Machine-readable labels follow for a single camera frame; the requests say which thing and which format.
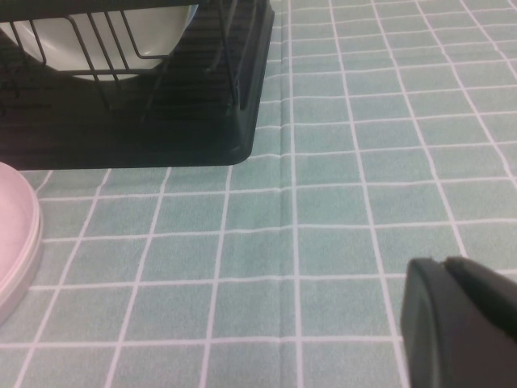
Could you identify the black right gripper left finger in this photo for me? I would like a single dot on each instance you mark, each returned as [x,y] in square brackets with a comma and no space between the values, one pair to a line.
[440,335]

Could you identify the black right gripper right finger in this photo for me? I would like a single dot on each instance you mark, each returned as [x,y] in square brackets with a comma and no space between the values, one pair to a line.
[484,283]

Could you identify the light blue plate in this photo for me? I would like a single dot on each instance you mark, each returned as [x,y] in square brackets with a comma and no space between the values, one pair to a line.
[192,14]

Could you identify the pink plate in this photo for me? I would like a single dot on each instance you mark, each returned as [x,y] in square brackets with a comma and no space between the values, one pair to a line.
[12,222]

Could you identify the white plate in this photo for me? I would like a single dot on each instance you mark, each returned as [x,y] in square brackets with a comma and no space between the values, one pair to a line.
[56,40]

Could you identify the green checked tablecloth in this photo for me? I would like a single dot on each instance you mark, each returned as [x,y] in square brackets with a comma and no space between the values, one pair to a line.
[282,242]

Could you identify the black plastic drain tray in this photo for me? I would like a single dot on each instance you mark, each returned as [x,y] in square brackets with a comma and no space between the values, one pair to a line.
[182,149]

